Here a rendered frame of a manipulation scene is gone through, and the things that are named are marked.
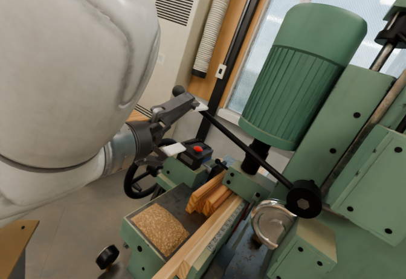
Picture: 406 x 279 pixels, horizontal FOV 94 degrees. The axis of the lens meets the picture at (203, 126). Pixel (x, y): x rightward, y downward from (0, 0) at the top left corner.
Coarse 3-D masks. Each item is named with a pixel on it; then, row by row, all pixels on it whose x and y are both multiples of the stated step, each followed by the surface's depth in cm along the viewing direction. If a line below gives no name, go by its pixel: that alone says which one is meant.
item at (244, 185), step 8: (232, 168) 57; (240, 168) 58; (232, 176) 57; (240, 176) 56; (248, 176) 56; (256, 176) 57; (264, 176) 59; (224, 184) 60; (232, 184) 58; (240, 184) 57; (248, 184) 55; (256, 184) 54; (264, 184) 55; (272, 184) 56; (240, 192) 57; (248, 192) 56; (256, 192) 54; (264, 192) 53; (248, 200) 56
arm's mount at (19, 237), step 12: (12, 228) 61; (24, 228) 62; (0, 240) 57; (12, 240) 58; (24, 240) 59; (0, 252) 54; (12, 252) 55; (0, 264) 52; (12, 264) 53; (0, 276) 50
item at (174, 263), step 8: (232, 200) 58; (224, 208) 54; (216, 216) 50; (208, 224) 47; (200, 232) 44; (192, 240) 42; (184, 248) 39; (176, 256) 37; (184, 256) 38; (168, 264) 36; (176, 264) 36; (160, 272) 34; (168, 272) 34; (176, 272) 38
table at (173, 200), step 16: (224, 160) 89; (160, 176) 68; (176, 192) 59; (192, 192) 62; (144, 208) 50; (176, 208) 53; (128, 224) 45; (192, 224) 50; (128, 240) 45; (144, 240) 42; (224, 240) 54; (144, 256) 43; (160, 256) 40
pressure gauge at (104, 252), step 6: (108, 246) 58; (114, 246) 60; (102, 252) 57; (108, 252) 57; (114, 252) 58; (96, 258) 56; (102, 258) 56; (108, 258) 56; (114, 258) 59; (102, 264) 55; (108, 264) 58; (108, 270) 58
